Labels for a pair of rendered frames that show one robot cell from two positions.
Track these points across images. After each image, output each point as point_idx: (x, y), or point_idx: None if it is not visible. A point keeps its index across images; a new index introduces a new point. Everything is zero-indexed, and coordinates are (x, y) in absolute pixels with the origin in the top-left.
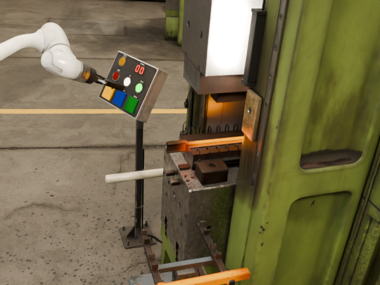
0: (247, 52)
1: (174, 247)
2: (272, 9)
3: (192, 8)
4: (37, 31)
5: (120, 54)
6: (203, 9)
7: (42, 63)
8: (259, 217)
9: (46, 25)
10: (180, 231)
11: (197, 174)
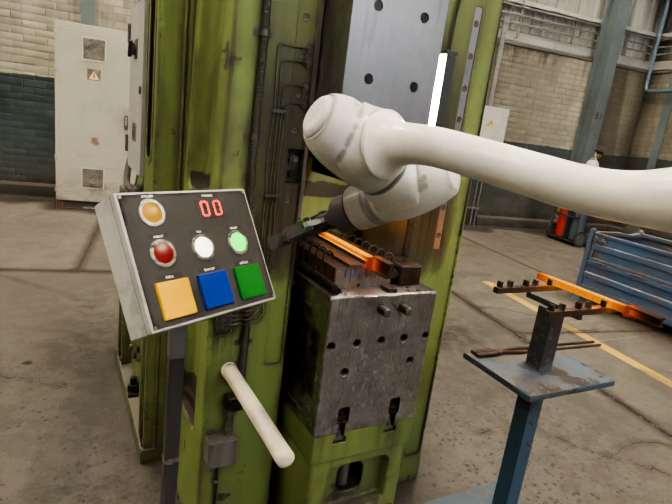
0: (441, 100)
1: (382, 416)
2: (458, 50)
3: (383, 52)
4: (392, 116)
5: (131, 199)
6: (421, 52)
7: (454, 183)
8: (447, 271)
9: (354, 99)
10: (407, 371)
11: (406, 280)
